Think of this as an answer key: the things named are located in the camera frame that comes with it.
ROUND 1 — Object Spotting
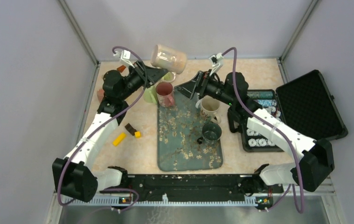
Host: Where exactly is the dark teal mug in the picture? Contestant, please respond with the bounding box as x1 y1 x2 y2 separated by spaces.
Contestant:
196 122 222 144

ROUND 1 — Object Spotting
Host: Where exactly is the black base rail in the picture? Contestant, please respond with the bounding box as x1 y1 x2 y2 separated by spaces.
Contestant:
99 174 284 203

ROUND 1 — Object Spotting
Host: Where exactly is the dark brown block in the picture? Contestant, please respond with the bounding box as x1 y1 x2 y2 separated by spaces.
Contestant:
125 123 137 136

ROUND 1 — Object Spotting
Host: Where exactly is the terracotta mug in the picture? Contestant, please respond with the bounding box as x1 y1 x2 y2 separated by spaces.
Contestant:
97 89 104 103

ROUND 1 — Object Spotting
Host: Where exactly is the small yellow cube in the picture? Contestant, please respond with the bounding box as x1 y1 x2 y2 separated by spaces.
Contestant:
134 131 142 139

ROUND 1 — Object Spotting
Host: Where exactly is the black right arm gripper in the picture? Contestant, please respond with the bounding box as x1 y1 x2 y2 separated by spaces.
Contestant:
174 69 235 106

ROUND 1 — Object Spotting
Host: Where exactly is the light green upside-down mug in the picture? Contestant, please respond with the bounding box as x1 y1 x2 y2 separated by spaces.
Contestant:
143 86 158 105

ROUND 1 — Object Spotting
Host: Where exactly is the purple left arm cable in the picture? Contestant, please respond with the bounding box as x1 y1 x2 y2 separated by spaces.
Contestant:
56 45 148 214

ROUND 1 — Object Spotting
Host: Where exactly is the pink upside-down mug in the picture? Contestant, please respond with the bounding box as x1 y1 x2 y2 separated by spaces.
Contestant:
155 82 175 107

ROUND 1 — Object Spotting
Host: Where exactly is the black poker chip case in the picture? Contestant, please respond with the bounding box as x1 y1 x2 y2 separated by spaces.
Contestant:
247 70 348 140

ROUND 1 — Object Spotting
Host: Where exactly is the teal blossom-pattern tray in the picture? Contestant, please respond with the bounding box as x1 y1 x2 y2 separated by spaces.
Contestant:
157 92 223 172

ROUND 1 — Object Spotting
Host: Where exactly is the cream patterned mug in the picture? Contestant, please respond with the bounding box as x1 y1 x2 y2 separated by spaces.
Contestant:
195 96 221 124

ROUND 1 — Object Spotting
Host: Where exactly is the yellow wooden block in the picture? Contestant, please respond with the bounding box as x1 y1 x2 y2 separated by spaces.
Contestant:
112 133 126 147

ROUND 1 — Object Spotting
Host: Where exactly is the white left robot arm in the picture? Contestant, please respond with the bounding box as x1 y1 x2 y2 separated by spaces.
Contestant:
52 61 168 205

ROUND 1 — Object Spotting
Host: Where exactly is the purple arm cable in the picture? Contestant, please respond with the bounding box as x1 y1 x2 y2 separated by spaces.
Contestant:
56 45 148 214
221 47 305 215

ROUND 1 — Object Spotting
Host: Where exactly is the light green mug with handle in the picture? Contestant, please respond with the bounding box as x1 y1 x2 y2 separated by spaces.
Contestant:
161 72 176 83

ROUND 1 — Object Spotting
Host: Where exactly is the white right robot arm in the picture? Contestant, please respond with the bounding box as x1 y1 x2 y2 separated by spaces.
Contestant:
174 71 334 192

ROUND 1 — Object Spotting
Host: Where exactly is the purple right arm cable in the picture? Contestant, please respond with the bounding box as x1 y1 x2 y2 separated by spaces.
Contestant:
221 47 305 215

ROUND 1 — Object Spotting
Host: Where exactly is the dark red wooden block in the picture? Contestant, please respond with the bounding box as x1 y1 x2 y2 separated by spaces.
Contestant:
116 65 126 73

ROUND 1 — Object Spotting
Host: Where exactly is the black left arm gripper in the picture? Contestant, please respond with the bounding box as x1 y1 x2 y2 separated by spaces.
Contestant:
119 59 168 100

